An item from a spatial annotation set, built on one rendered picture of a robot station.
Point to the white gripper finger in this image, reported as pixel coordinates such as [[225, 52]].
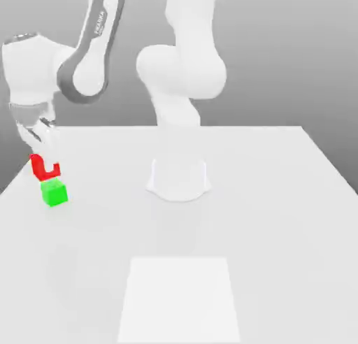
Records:
[[48, 163]]

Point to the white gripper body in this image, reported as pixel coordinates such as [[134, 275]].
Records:
[[47, 142]]

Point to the small red cube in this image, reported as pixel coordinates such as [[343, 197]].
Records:
[[37, 167]]

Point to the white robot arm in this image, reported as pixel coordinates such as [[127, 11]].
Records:
[[181, 75]]

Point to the small green cube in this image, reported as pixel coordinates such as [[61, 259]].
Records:
[[54, 194]]

